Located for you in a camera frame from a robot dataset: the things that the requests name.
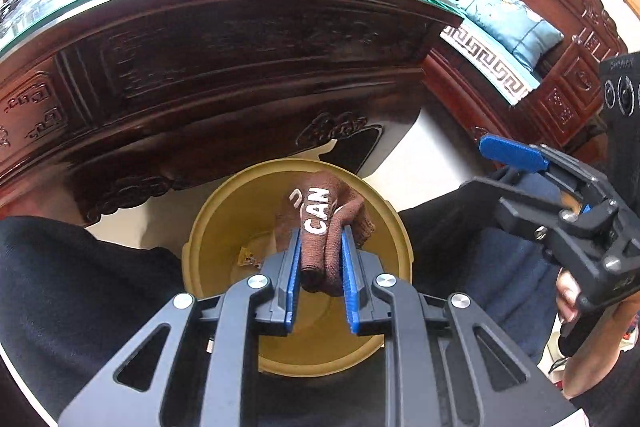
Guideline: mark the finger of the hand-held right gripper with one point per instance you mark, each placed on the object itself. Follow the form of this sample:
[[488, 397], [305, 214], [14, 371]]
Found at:
[[530, 214], [510, 153]]

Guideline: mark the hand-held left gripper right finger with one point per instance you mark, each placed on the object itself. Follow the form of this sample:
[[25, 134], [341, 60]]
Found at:
[[350, 287]]

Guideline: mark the person's right forearm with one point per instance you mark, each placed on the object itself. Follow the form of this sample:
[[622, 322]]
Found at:
[[610, 357]]

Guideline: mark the person's leg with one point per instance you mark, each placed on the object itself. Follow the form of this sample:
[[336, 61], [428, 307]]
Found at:
[[75, 297], [465, 257]]

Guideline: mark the carved wooden sofa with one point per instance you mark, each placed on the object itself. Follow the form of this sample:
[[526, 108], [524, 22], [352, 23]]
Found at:
[[580, 77]]

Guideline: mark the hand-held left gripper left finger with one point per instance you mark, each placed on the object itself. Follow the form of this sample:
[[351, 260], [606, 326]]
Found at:
[[295, 277]]

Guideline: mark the person's right hand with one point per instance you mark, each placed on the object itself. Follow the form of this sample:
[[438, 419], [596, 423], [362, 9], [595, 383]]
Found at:
[[567, 294]]

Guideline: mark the blue embroidered pillow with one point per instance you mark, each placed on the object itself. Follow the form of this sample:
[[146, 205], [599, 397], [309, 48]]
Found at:
[[510, 22]]

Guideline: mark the person's right leg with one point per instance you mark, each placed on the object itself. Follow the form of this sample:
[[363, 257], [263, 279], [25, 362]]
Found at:
[[465, 257]]

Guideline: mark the brown knitted cloth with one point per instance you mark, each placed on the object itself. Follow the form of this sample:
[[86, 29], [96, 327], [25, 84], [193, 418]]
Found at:
[[320, 207]]

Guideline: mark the yellow plastic bin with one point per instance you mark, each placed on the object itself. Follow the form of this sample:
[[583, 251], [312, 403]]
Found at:
[[225, 227]]

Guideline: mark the small wrapper scrap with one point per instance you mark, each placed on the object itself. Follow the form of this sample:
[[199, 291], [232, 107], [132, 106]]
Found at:
[[247, 257]]

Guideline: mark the person's left leg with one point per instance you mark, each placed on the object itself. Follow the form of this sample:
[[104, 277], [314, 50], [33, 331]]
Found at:
[[75, 297]]

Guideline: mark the carved wooden glass-top table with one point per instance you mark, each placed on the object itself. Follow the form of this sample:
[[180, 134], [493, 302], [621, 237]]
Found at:
[[200, 72]]

